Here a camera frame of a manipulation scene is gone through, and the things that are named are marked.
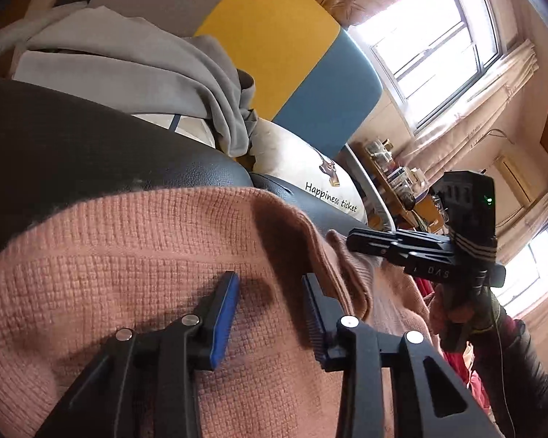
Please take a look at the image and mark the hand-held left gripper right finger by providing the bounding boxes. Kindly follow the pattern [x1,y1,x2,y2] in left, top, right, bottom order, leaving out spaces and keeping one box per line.
[301,274,503,438]

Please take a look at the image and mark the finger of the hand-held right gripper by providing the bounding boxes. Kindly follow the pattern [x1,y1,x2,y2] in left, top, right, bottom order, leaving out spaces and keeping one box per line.
[346,229,453,266]

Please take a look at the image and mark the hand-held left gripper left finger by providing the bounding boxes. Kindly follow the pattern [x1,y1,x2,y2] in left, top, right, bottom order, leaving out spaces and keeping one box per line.
[41,271,240,438]

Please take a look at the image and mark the pink knit sweater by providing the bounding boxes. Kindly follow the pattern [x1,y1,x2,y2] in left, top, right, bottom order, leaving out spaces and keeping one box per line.
[0,186,444,438]

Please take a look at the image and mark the person's right forearm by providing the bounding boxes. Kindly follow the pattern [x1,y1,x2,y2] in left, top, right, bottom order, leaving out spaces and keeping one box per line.
[466,315,548,438]

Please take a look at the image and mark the person's right hand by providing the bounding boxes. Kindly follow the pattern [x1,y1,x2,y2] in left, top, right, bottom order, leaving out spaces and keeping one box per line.
[431,289,503,341]

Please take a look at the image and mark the wooden side table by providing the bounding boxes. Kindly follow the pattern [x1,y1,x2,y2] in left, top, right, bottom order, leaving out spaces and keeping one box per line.
[351,139,448,233]

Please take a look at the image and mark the cluster of bottles and boxes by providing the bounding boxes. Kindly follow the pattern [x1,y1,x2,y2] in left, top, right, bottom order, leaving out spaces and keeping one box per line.
[365,139,427,201]

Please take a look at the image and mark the small side window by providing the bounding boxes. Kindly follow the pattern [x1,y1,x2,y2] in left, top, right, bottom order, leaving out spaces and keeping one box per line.
[495,226,548,318]

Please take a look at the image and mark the white printed pillow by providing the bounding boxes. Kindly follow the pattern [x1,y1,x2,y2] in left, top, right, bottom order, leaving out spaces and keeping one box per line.
[132,114,368,226]

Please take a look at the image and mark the large sliding window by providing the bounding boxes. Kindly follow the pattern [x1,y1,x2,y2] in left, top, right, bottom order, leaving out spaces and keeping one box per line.
[347,0,519,135]

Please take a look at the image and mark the red garment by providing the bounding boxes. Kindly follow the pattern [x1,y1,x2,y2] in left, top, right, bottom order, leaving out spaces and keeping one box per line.
[441,351,491,420]

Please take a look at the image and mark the grey yellow blue armchair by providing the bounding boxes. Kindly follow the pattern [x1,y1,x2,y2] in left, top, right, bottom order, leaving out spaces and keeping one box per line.
[87,0,398,233]

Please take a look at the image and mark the grey garment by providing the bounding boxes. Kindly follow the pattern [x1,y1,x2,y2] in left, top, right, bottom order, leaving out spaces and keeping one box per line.
[11,7,259,158]

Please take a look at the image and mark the wall air conditioner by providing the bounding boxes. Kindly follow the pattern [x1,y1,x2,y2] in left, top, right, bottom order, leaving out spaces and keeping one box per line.
[492,154,535,206]

